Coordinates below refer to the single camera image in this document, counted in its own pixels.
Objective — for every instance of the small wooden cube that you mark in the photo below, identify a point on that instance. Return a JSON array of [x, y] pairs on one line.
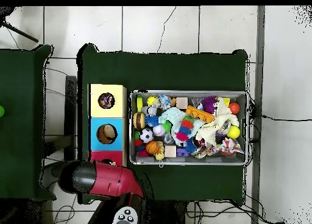
[[170, 151]]

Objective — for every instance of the dark green table cloth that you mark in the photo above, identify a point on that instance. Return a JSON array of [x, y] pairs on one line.
[[22, 87], [146, 68]]

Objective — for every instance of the purple spiky monster toy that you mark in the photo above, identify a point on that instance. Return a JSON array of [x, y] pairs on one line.
[[209, 104]]

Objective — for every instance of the yellow ball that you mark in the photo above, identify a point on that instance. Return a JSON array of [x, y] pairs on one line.
[[233, 132]]

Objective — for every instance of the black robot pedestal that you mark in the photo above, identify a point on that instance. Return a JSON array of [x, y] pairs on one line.
[[168, 214]]

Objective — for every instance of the cream waffle cloth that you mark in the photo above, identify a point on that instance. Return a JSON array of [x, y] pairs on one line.
[[219, 121]]

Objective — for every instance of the black tripod leg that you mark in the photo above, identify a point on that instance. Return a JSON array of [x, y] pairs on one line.
[[22, 33]]

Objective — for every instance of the wooden box with three holes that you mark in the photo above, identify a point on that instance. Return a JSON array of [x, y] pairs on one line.
[[117, 136]]

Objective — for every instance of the small orange basketball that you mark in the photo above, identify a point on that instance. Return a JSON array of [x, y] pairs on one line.
[[152, 147]]

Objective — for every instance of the grey rounded base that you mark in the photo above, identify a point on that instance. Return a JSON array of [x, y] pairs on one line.
[[48, 175]]

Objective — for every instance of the small orange ball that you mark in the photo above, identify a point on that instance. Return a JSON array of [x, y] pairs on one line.
[[234, 108]]

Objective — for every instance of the orange plastic building block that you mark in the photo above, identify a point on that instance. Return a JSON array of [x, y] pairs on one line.
[[199, 114]]

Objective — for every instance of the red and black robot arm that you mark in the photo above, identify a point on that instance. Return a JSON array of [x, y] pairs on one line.
[[109, 180]]

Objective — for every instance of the small black white soccer ball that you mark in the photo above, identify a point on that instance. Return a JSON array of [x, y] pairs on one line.
[[146, 135]]

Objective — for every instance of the toy hamburger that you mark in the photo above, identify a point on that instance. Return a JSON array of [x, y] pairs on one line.
[[139, 120]]

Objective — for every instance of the small bright green object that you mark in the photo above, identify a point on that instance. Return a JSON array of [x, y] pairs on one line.
[[1, 111]]

